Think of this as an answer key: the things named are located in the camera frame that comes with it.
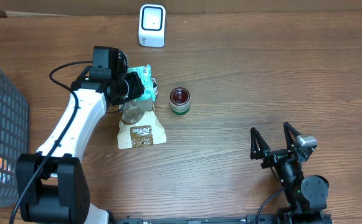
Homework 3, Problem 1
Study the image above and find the white barcode scanner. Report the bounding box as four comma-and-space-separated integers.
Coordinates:
138, 4, 166, 48

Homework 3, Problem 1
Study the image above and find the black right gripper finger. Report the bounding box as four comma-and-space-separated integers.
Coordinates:
283, 122, 300, 148
250, 128, 270, 159

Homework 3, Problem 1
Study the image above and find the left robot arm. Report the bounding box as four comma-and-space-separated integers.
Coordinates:
9, 46, 145, 223

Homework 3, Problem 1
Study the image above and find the beige snack bag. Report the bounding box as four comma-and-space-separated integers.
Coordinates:
117, 98, 167, 149

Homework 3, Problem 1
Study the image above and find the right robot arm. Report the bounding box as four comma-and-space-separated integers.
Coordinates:
250, 122, 332, 223

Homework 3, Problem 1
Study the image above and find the teal snack packet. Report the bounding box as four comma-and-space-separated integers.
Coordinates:
127, 65, 158, 101

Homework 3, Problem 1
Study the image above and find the orange small packet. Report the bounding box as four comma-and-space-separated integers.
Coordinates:
0, 157, 13, 184

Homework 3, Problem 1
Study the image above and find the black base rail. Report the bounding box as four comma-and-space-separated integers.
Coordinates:
108, 213, 334, 224

